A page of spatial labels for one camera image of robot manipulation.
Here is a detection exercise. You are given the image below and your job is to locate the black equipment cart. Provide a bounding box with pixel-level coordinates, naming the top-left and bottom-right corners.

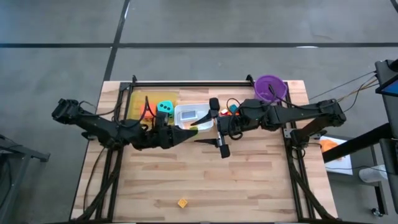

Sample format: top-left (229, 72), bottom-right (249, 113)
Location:
top-left (374, 58), bottom-right (398, 215)

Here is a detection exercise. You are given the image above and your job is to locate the white rounded floor object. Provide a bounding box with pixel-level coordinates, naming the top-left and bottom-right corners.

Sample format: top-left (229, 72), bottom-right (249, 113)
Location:
top-left (358, 164), bottom-right (389, 184)

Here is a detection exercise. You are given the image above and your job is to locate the white paper sheet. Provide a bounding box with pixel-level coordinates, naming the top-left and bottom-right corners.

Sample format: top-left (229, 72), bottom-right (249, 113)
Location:
top-left (318, 136), bottom-right (354, 176)

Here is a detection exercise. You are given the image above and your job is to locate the tan floor cable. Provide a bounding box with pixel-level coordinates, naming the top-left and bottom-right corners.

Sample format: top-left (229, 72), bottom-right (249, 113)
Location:
top-left (337, 79), bottom-right (379, 103)

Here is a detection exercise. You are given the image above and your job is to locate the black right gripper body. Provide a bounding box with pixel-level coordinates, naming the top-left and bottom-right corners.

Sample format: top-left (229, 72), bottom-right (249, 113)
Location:
top-left (216, 105), bottom-right (249, 147)

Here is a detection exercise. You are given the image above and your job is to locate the blue tablet screen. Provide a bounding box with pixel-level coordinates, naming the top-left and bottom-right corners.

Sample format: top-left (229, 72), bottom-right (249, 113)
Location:
top-left (375, 73), bottom-right (398, 97)

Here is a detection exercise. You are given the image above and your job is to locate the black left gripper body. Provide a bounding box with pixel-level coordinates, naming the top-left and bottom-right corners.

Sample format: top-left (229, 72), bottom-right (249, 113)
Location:
top-left (144, 111), bottom-right (175, 150)

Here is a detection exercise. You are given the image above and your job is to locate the orange foam die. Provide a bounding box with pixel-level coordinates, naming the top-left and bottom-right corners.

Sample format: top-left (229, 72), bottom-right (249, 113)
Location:
top-left (139, 103), bottom-right (157, 121)

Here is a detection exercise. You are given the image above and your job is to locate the yellow translucent plastic bin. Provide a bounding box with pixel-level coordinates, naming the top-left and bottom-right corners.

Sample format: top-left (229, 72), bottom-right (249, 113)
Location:
top-left (127, 91), bottom-right (178, 125)

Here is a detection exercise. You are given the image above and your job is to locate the white plastic bin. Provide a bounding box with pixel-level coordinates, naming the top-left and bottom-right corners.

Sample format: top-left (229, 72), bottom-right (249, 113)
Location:
top-left (174, 103), bottom-right (215, 133)

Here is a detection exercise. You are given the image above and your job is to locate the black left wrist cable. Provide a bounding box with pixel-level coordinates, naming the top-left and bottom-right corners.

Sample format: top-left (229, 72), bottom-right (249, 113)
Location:
top-left (113, 95), bottom-right (157, 129)

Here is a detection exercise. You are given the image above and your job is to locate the orange object on paper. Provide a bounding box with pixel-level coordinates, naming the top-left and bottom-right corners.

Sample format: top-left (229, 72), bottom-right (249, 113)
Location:
top-left (320, 139), bottom-right (340, 154)

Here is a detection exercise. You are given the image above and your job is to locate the black metal stand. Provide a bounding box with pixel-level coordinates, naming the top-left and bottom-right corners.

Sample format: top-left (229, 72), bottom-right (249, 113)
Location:
top-left (0, 133), bottom-right (51, 218)

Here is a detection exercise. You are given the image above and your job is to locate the grey floor cable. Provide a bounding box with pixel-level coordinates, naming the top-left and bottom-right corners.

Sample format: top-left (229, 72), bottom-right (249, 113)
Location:
top-left (310, 70), bottom-right (377, 100)

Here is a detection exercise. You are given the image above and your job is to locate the teal foam die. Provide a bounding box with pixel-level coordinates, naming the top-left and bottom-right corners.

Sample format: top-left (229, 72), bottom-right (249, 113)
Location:
top-left (157, 100), bottom-right (175, 116)

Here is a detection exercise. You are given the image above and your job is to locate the blue card white frame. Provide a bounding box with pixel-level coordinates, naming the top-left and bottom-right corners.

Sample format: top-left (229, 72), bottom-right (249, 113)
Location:
top-left (181, 110), bottom-right (198, 121)

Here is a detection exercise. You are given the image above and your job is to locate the purple monster face bucket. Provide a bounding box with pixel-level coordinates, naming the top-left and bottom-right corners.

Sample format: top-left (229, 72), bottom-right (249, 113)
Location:
top-left (254, 74), bottom-right (288, 103)

